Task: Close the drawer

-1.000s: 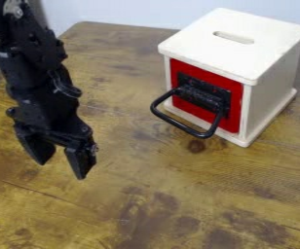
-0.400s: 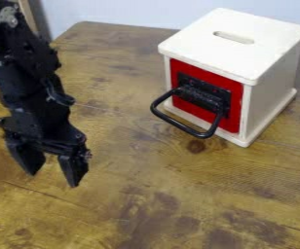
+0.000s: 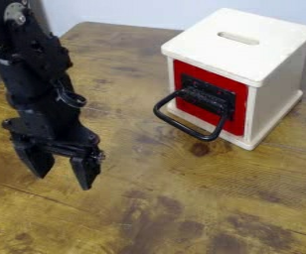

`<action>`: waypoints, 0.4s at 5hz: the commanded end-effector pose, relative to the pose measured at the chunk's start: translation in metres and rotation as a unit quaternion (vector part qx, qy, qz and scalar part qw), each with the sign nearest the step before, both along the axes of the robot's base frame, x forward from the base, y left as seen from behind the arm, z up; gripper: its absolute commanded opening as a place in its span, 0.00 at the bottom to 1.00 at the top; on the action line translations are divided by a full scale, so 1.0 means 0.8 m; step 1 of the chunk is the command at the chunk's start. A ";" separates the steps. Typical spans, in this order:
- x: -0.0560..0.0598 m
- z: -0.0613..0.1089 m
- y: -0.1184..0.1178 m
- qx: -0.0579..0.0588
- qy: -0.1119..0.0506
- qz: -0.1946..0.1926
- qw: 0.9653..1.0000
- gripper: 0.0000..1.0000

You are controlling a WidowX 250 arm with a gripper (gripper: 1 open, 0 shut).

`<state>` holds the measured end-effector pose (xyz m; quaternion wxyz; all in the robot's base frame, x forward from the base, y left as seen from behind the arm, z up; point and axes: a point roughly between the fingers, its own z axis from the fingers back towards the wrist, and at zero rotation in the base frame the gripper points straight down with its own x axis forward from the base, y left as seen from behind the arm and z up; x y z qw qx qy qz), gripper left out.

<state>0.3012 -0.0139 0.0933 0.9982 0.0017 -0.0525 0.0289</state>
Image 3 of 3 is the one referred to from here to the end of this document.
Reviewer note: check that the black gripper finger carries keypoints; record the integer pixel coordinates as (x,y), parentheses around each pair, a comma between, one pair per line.
(34,155)
(86,167)

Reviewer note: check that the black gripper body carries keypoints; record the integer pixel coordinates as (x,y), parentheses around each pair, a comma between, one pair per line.
(46,129)

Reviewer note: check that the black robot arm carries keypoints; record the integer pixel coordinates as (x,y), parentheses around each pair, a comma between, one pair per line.
(34,60)

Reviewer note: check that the red drawer front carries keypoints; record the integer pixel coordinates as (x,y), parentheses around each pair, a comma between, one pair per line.
(234,126)

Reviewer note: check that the white wooden box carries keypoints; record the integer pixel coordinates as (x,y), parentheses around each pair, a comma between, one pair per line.
(255,50)

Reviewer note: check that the black metal drawer handle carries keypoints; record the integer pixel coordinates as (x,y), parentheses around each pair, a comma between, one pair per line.
(207,97)

